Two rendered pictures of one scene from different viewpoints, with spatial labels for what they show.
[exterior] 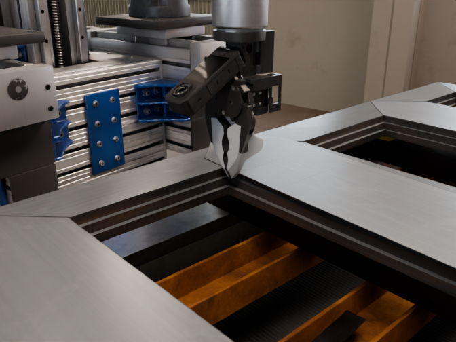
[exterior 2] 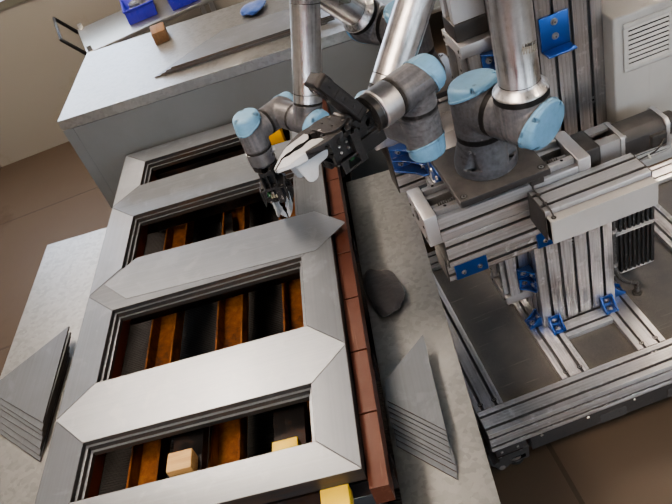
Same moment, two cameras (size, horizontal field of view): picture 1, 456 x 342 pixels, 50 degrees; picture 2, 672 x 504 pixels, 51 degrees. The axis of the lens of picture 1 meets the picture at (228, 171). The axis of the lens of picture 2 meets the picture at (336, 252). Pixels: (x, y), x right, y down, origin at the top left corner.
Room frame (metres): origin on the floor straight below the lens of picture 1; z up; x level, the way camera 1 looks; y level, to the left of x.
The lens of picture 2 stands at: (2.07, -1.02, 2.06)
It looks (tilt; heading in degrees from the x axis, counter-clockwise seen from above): 39 degrees down; 141
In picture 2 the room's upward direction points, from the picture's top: 21 degrees counter-clockwise
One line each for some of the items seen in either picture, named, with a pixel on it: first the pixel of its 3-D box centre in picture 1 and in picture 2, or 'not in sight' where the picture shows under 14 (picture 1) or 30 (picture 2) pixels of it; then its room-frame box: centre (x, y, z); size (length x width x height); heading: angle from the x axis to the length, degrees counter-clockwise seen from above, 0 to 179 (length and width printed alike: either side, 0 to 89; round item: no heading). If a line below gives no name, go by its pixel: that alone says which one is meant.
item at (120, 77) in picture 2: not in sight; (227, 39); (-0.10, 0.63, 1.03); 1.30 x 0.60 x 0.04; 42
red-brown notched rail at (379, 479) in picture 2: not in sight; (343, 240); (0.86, 0.01, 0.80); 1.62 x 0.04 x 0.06; 132
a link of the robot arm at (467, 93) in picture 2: not in sight; (477, 103); (1.28, 0.17, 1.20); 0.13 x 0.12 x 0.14; 166
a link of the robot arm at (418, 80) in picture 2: not in sight; (412, 85); (1.34, -0.12, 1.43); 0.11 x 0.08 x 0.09; 76
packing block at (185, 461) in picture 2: not in sight; (182, 464); (0.95, -0.75, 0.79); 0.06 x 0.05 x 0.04; 42
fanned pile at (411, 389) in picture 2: not in sight; (414, 407); (1.30, -0.34, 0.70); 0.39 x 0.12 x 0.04; 132
